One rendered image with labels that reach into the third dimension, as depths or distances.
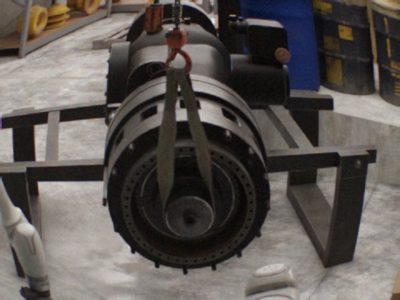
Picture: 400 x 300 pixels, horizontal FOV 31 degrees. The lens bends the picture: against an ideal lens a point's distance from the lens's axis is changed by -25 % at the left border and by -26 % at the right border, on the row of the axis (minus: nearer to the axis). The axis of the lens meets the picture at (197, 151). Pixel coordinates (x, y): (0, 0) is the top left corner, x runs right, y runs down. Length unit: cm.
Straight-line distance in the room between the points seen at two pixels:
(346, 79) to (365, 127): 63
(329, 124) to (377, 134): 43
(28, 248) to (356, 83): 407
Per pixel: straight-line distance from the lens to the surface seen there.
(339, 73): 582
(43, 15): 1010
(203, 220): 275
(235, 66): 417
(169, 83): 260
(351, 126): 534
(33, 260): 215
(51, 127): 441
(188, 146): 272
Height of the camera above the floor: 193
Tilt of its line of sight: 19 degrees down
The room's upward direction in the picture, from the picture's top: straight up
